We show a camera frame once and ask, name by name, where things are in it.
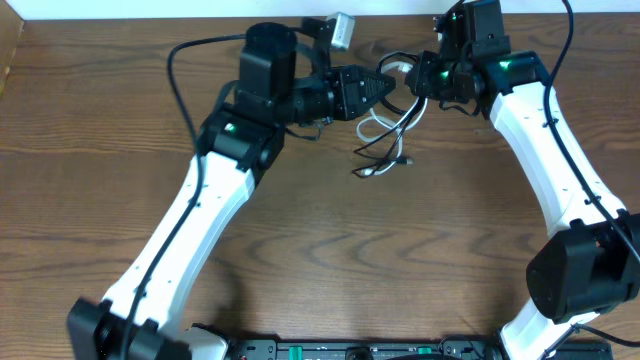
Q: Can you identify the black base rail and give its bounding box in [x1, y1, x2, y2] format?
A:
[219, 329, 614, 360]

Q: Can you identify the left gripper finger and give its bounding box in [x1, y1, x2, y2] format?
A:
[367, 84, 396, 112]
[362, 69, 395, 93]

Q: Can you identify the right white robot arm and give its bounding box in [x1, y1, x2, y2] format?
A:
[406, 1, 639, 359]

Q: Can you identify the white usb cable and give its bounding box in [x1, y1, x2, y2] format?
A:
[355, 60, 430, 177]

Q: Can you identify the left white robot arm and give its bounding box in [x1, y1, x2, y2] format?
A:
[67, 13, 395, 359]

